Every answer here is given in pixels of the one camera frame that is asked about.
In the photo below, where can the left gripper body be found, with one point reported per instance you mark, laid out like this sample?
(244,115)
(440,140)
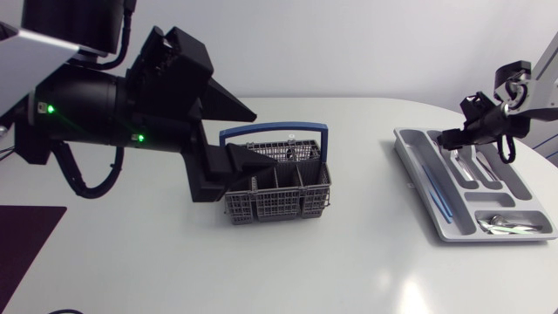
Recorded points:
(174,126)

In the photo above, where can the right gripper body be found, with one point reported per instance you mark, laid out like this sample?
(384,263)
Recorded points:
(484,128)

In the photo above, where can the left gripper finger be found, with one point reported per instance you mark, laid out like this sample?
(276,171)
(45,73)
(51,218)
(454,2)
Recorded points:
(248,159)
(226,107)

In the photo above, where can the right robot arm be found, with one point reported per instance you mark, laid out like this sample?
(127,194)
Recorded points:
(538,87)

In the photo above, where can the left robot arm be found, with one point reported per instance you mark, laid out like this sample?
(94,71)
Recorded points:
(74,104)

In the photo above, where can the grey cutlery basket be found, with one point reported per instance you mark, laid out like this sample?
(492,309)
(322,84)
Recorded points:
(279,192)

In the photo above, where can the steel cutlery piece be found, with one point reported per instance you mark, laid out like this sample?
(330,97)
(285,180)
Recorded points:
(293,150)

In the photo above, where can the grey cutlery tray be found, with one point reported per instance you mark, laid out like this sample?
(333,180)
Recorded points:
(462,205)

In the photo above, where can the steel knife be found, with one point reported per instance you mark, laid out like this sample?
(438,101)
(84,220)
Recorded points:
(487,168)

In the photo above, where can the steel fork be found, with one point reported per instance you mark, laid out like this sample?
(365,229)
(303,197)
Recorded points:
(463,168)

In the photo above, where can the blue plastic chopstick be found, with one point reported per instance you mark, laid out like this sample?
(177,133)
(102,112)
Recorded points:
(437,192)
(439,208)

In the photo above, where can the steel spoon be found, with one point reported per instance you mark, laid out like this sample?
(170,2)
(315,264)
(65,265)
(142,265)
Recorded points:
(501,220)

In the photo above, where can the pale plastic spoon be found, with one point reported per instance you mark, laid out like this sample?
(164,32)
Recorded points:
(505,230)

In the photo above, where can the dark mat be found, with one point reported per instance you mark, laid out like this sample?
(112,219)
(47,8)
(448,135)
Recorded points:
(22,248)

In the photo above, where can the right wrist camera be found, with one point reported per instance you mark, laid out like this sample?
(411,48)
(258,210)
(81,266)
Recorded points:
(476,106)

